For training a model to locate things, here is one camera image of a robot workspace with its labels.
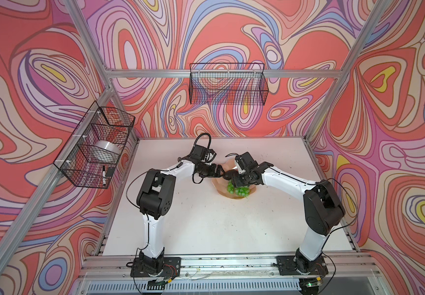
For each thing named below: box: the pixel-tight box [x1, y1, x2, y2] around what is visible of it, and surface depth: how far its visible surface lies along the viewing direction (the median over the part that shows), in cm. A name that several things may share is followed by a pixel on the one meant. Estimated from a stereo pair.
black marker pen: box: [102, 165, 107, 187], surface depth 73 cm
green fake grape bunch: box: [227, 180, 250, 198], surface depth 90 cm
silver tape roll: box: [93, 140, 121, 155], surface depth 75 cm
